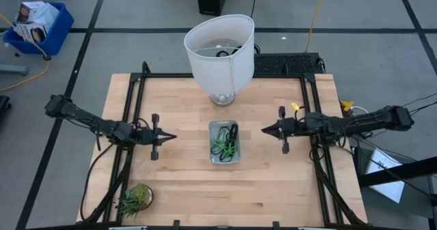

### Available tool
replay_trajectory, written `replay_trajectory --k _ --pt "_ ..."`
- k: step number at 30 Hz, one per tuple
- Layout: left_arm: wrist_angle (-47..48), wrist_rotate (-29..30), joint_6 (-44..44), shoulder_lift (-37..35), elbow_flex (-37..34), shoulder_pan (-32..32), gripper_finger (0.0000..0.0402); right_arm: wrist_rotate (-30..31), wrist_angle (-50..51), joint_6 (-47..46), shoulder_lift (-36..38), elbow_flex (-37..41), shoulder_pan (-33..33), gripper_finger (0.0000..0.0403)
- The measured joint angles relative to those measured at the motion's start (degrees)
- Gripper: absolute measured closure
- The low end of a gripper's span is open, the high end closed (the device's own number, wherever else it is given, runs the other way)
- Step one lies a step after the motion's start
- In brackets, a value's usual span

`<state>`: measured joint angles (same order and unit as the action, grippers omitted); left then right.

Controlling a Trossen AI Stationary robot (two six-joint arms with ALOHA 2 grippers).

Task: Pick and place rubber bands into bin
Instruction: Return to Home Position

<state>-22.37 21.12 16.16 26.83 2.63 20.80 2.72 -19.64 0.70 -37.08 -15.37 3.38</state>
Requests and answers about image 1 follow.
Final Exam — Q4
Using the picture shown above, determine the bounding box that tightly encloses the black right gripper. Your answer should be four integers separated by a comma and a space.
261, 105, 304, 156

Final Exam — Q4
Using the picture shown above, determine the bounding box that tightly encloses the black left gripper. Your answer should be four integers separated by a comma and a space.
135, 113, 178, 162

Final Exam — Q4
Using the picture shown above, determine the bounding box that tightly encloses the grey plastic bin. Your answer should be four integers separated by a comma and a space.
208, 119, 242, 165

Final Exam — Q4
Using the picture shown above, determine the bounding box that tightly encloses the black perforated box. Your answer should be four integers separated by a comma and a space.
254, 52, 326, 76

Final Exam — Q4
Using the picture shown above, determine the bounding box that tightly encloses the small potted succulent plant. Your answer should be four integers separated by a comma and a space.
117, 183, 154, 219

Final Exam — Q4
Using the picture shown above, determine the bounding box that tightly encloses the yellow plug connector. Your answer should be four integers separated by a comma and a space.
339, 100, 355, 113

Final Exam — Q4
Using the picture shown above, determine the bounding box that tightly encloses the white shade table lamp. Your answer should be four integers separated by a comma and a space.
183, 14, 255, 107

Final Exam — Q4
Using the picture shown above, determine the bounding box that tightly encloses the white paper sheet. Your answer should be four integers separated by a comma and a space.
364, 147, 406, 204

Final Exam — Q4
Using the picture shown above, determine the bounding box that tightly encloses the black metal beam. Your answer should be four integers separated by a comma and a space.
358, 156, 437, 188

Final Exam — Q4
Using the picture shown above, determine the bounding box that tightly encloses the blue plastic tub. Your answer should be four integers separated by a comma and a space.
2, 1, 75, 57

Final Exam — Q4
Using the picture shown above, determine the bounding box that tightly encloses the grey metal stand foot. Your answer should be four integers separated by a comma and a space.
0, 63, 30, 76

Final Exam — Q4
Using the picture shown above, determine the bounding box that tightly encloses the white printed package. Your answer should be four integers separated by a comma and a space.
14, 1, 61, 43

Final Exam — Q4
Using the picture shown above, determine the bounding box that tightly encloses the black metal table frame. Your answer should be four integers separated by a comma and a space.
77, 61, 369, 230

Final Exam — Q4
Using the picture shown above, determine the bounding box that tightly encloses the black hanging cable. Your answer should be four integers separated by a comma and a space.
80, 143, 115, 222

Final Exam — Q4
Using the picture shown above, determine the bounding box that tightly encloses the white cable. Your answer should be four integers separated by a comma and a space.
351, 105, 370, 117

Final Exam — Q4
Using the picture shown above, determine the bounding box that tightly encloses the yellow hanging cable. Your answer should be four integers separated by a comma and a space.
305, 0, 328, 53

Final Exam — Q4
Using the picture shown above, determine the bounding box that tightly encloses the black floor cable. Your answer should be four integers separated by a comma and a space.
250, 0, 292, 20

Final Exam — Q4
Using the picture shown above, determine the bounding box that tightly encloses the yellow floor cable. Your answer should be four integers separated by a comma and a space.
0, 13, 51, 93

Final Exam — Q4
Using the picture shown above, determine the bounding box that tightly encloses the thin black cable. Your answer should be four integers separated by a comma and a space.
401, 92, 437, 118

